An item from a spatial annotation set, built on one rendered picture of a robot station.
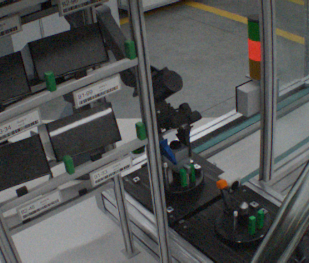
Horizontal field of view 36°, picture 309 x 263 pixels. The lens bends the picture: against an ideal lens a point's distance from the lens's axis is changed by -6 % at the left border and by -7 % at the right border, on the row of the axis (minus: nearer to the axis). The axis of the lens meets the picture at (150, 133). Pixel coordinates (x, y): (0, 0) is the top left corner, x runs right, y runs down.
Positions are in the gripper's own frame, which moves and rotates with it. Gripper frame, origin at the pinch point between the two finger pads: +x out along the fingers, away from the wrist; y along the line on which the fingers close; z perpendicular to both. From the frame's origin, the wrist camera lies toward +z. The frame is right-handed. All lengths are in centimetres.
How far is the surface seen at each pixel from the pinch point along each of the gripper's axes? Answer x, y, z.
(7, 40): -137, 52, -270
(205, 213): 17.6, -3.2, 4.0
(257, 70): -8.1, 16.8, 22.4
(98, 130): -10.2, -28.3, 27.5
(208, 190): 13.6, 3.2, -0.9
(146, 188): 5.9, -8.0, -10.6
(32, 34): -135, 77, -273
